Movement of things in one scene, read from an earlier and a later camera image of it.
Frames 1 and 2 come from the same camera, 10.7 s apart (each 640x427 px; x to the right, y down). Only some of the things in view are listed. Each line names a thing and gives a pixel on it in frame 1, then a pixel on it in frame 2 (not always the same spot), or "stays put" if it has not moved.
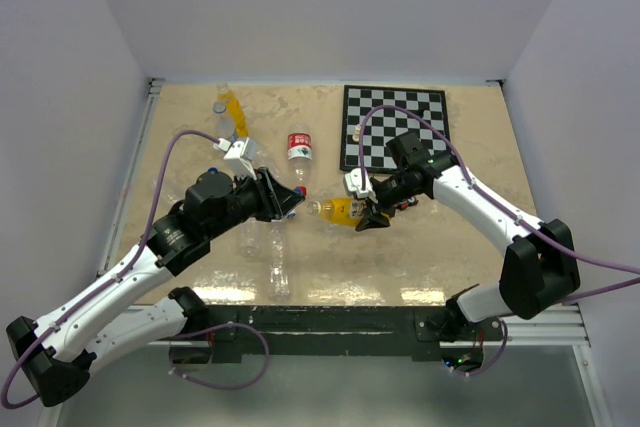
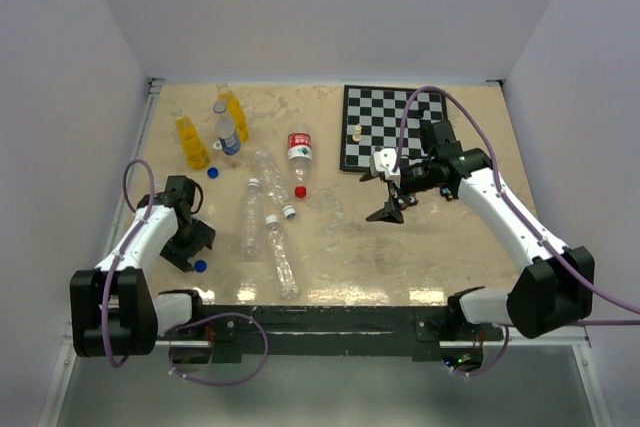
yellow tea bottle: (234, 108) stays put
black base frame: (425, 331) stays put
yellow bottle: (343, 211) to (196, 153)
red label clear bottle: (300, 156) stays put
